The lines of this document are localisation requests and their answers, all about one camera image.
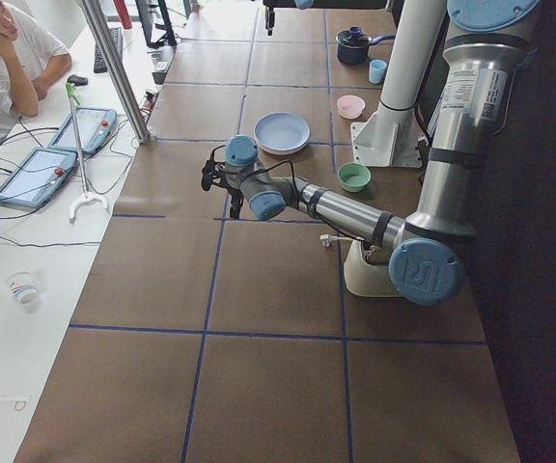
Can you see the aluminium frame post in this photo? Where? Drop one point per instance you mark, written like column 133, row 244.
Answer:
column 98, row 26

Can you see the slice of toast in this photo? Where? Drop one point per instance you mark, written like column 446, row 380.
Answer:
column 374, row 255

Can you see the light blue cup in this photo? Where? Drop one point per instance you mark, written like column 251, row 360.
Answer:
column 377, row 71

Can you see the black monitor stand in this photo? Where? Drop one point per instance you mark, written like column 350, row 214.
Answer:
column 156, row 23

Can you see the blue teach pendant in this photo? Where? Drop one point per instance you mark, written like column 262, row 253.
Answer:
column 38, row 177
column 95, row 128

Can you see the pink plate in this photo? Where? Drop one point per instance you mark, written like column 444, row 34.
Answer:
column 282, row 152

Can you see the paper cup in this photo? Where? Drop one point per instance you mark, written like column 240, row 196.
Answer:
column 22, row 286

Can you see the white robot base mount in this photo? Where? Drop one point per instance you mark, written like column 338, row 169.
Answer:
column 389, row 138

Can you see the dark blue saucepan with lid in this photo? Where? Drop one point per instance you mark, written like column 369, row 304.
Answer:
column 354, row 45

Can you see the rear blue teach pendant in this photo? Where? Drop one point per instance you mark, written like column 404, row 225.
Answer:
column 95, row 128

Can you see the mint green bowl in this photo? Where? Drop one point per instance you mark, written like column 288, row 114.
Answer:
column 354, row 177

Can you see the light blue plate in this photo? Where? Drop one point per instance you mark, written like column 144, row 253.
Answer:
column 282, row 131

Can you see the black computer mouse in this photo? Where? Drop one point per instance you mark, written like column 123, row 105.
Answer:
column 77, row 80

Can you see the cream white toaster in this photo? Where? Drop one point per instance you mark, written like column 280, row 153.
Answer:
column 367, row 279

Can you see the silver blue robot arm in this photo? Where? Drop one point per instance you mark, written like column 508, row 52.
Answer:
column 448, row 75

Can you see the red cylinder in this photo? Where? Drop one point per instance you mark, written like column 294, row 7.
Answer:
column 123, row 14

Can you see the white reacher grabber tool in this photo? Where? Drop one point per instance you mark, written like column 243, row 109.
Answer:
column 87, row 196

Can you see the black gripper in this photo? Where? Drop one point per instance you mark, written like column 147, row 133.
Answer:
column 270, row 19
column 236, row 196

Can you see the person in white shirt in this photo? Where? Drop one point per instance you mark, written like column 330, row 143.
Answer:
column 32, row 60

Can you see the front blue teach pendant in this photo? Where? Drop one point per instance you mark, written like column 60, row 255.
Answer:
column 38, row 177

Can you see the pink bowl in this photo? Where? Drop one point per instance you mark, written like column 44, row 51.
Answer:
column 350, row 107

